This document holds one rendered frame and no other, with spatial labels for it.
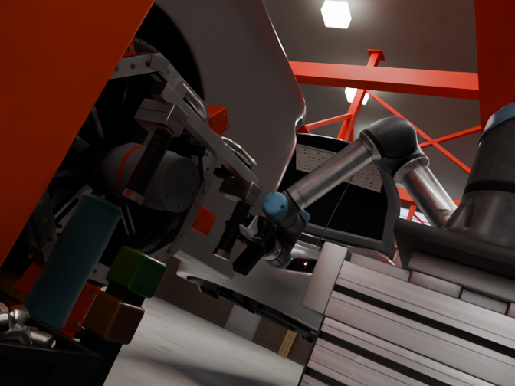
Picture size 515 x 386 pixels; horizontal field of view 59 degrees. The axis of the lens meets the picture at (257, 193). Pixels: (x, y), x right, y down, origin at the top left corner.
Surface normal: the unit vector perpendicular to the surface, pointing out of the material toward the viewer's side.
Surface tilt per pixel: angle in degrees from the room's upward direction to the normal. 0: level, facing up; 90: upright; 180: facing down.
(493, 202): 73
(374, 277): 90
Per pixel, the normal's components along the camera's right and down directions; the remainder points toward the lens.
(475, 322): -0.34, -0.40
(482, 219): -0.49, -0.71
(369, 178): -0.58, 0.42
